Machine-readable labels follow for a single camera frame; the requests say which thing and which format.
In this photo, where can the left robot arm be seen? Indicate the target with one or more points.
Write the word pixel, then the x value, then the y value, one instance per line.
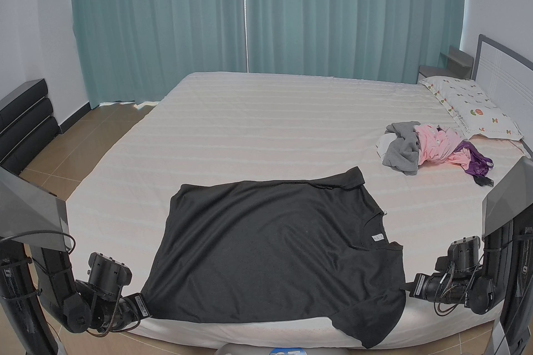
pixel 25 203

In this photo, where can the white printed pillow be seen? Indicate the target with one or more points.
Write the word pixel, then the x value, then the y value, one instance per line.
pixel 474 108

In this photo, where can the pink garment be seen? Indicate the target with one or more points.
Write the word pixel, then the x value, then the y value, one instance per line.
pixel 437 145

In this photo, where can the purple garment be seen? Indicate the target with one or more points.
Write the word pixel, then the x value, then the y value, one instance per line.
pixel 474 162

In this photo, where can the grey garment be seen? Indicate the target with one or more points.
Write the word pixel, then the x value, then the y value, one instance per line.
pixel 404 153

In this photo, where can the black T-shirt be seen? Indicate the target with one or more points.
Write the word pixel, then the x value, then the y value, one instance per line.
pixel 270 253

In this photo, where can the white garment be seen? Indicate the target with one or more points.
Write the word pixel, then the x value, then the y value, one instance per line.
pixel 383 145

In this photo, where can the small black garment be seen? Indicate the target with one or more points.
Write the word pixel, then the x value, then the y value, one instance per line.
pixel 483 181

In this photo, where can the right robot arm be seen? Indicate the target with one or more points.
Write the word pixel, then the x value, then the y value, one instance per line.
pixel 508 199

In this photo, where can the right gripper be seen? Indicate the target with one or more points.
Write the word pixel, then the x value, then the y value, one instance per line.
pixel 437 287

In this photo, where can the black chest of drawers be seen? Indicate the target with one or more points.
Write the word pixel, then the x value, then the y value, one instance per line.
pixel 25 124

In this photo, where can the grey bedside table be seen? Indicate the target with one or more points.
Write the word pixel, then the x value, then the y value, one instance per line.
pixel 449 62

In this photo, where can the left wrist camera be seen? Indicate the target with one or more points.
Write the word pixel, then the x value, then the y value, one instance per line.
pixel 124 274

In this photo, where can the blue-green curtain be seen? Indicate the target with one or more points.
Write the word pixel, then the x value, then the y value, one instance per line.
pixel 158 12
pixel 354 4

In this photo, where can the bed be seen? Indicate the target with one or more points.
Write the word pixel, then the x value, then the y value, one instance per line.
pixel 270 128

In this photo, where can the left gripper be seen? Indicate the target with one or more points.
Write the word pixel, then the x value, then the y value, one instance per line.
pixel 125 314

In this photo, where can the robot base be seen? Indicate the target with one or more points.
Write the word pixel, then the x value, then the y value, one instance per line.
pixel 279 350

